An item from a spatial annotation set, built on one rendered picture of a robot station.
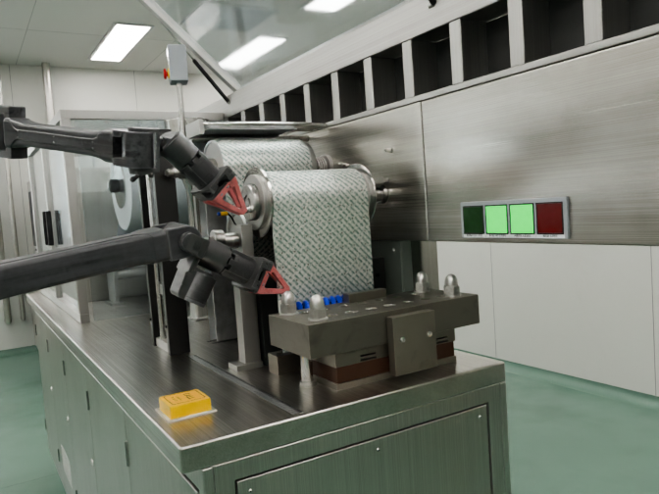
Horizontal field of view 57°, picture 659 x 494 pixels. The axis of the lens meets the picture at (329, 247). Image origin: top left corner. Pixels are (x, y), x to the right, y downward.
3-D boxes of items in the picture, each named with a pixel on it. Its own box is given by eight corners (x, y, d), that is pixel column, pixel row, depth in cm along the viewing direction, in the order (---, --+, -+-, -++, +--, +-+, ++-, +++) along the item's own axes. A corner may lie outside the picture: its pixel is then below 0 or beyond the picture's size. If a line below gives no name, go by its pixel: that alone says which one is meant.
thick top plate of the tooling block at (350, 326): (270, 344, 119) (268, 314, 119) (429, 314, 140) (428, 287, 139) (310, 360, 106) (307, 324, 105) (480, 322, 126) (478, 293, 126)
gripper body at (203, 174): (215, 196, 116) (186, 169, 113) (195, 198, 125) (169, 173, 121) (235, 172, 118) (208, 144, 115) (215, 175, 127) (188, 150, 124)
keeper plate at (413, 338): (389, 374, 114) (385, 316, 114) (430, 364, 119) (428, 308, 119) (397, 377, 112) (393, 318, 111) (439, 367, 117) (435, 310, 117)
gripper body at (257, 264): (259, 292, 117) (226, 276, 113) (238, 287, 125) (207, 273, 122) (272, 261, 118) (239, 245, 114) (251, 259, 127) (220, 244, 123)
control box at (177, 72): (164, 85, 177) (161, 50, 176) (187, 85, 179) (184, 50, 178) (164, 80, 170) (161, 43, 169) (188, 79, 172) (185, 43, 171)
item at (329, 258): (278, 316, 125) (272, 224, 123) (373, 300, 137) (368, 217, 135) (279, 316, 124) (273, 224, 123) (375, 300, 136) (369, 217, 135)
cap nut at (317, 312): (304, 320, 111) (302, 295, 111) (321, 316, 113) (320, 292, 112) (314, 321, 108) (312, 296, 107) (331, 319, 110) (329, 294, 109)
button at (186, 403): (159, 410, 106) (158, 396, 106) (198, 401, 109) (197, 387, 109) (171, 420, 100) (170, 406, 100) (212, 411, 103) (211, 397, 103)
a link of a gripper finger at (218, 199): (239, 224, 121) (205, 192, 117) (226, 225, 127) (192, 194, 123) (260, 199, 123) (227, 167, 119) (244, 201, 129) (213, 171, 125)
